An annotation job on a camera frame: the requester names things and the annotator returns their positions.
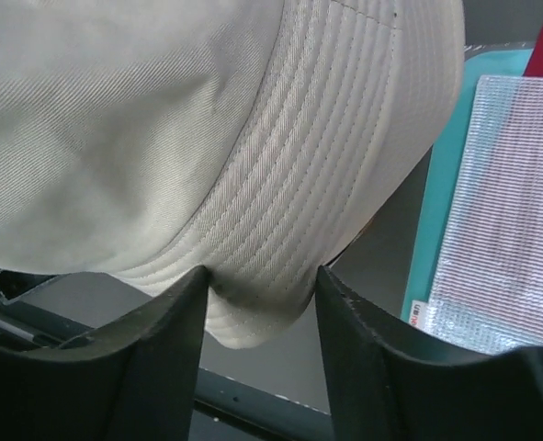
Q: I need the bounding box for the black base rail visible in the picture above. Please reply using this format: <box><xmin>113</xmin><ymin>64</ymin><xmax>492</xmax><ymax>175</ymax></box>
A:
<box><xmin>0</xmin><ymin>270</ymin><xmax>332</xmax><ymax>440</ymax></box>

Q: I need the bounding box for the beige hat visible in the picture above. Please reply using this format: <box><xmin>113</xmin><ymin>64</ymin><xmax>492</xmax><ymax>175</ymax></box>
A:
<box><xmin>0</xmin><ymin>1</ymin><xmax>465</xmax><ymax>349</ymax></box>

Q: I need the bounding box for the teal plastic sheet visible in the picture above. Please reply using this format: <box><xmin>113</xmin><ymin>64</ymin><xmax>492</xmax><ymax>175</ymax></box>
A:
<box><xmin>400</xmin><ymin>42</ymin><xmax>534</xmax><ymax>330</ymax></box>

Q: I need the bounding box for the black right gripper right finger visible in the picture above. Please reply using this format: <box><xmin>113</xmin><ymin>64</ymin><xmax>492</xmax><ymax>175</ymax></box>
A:
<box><xmin>315</xmin><ymin>267</ymin><xmax>543</xmax><ymax>440</ymax></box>

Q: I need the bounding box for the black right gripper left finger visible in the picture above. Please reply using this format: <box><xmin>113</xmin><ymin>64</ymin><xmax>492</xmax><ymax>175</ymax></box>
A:
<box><xmin>0</xmin><ymin>266</ymin><xmax>209</xmax><ymax>440</ymax></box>

